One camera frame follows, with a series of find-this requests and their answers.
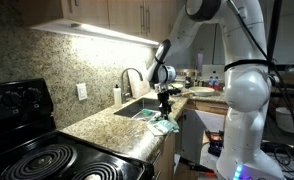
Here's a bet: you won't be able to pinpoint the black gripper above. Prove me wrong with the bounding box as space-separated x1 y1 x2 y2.
156 90 173 120

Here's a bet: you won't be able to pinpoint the teal and white cloth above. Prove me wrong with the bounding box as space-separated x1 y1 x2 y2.
146 114 180 137

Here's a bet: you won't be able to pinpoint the white deep bowl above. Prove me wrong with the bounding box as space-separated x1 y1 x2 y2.
171 83 185 98

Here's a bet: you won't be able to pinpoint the steel sink basin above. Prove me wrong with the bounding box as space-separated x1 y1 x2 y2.
113 97 176 122

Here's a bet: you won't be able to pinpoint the wooden cutting board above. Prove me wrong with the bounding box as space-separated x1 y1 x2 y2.
126 63 151 99

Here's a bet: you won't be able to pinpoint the wooden drawer front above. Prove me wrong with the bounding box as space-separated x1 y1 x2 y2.
185 99 229 116

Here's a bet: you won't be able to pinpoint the white shallow plate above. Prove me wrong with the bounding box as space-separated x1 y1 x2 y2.
188 86 216 98

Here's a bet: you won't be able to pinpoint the wooden lower cabinet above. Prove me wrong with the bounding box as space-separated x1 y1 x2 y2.
151 128 178 180

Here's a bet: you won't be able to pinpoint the steel gooseneck faucet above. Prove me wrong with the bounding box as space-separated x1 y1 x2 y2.
120 67 144 104

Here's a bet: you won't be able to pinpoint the white soap bottle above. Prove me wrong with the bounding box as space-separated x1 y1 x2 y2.
113 83 123 108

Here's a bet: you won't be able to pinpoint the orange and black toolbox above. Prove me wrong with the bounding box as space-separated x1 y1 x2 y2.
206 130 225 156

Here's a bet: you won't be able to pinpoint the white laptop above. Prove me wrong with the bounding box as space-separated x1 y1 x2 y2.
201 64 227 81

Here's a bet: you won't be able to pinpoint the small coil burner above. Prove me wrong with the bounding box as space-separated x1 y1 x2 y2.
71 161 121 180

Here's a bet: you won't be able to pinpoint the under-cabinet light strip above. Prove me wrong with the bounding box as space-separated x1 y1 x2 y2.
30 18 161 48

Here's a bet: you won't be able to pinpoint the white round pot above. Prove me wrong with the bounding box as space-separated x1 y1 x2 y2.
275 106 294 134

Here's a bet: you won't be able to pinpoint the wooden upper cabinets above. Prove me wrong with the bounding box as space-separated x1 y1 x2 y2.
20 0 183 43

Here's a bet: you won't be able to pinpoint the black stove knob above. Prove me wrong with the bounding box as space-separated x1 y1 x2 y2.
23 88 43 104
0 90 21 108

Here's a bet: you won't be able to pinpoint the large coil burner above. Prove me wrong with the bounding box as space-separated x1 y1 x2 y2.
0 143 78 180

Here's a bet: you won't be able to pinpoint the black vertical pole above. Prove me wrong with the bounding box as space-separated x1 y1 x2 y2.
266 0 283 63

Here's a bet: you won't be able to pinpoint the black electric stove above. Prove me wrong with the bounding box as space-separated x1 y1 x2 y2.
0 78 155 180

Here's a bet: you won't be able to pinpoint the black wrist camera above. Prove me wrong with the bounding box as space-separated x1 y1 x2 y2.
167 87 183 97

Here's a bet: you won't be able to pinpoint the white wall outlet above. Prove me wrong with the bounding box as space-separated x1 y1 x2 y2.
76 82 88 102

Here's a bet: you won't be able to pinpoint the metal cabinet handle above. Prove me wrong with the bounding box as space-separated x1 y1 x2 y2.
146 4 151 33
140 3 145 33

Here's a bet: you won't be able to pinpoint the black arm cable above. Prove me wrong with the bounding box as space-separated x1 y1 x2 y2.
224 0 294 168

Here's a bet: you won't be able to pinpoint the black cable bundle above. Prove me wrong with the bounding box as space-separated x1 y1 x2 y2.
260 141 294 178

